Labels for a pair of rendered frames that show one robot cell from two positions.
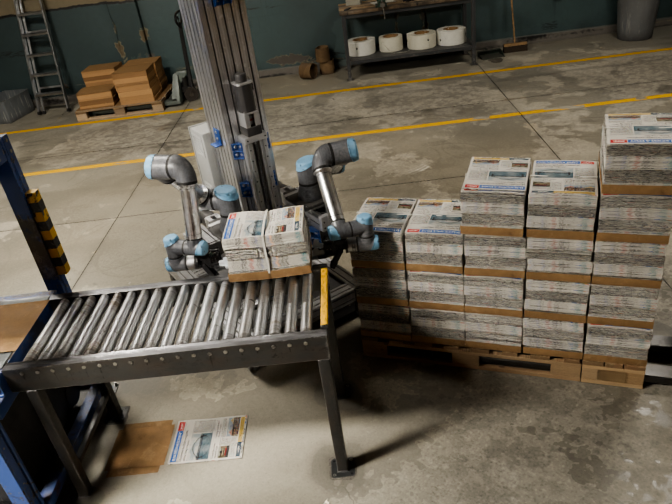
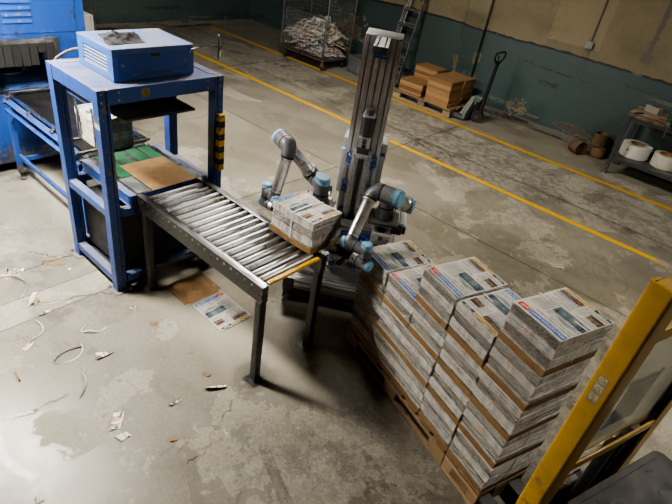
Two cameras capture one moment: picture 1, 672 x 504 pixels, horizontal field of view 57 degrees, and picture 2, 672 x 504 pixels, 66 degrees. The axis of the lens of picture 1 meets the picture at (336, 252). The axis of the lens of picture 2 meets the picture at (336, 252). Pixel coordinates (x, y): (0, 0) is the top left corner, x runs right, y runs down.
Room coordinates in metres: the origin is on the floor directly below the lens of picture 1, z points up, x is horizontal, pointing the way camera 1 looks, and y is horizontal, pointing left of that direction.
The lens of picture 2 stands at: (0.20, -1.51, 2.67)
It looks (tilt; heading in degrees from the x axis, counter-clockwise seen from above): 33 degrees down; 33
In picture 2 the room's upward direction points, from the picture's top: 10 degrees clockwise
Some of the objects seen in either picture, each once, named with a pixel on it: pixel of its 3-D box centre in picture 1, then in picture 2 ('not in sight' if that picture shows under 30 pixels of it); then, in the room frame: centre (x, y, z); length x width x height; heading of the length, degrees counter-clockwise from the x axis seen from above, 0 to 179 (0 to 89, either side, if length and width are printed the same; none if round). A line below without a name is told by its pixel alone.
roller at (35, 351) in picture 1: (48, 331); (176, 192); (2.28, 1.32, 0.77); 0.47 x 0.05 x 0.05; 177
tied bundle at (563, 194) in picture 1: (561, 198); (495, 325); (2.52, -1.08, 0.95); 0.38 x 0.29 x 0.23; 157
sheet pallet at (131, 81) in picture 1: (123, 87); (435, 88); (8.75, 2.61, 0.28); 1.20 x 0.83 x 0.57; 87
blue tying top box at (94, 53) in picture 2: not in sight; (137, 53); (2.31, 1.75, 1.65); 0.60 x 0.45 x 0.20; 177
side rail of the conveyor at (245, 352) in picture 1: (166, 361); (196, 243); (2.00, 0.75, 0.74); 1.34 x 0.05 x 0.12; 87
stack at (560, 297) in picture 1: (469, 285); (423, 343); (2.68, -0.68, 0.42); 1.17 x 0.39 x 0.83; 68
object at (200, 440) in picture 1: (209, 439); (222, 310); (2.26, 0.77, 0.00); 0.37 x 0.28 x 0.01; 87
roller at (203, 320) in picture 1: (205, 314); (239, 235); (2.24, 0.61, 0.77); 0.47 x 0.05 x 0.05; 177
